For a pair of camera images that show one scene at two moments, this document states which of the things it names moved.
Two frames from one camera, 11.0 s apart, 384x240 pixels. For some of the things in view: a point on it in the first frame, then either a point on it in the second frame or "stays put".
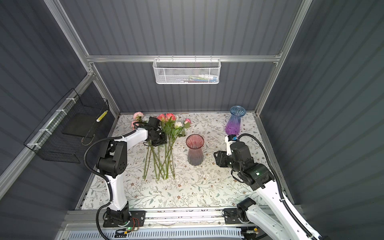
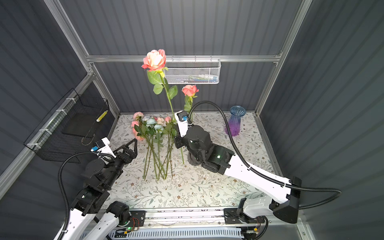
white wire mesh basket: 186,71 stays put
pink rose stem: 166,163 to 190,92
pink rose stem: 171,129 to 155,61
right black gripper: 220,158 to 178,141
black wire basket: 69,131 stays put
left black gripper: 164,140 to 131,155
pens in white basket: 198,78 stays put
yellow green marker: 101,116 stays put
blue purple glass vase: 233,125 stays put
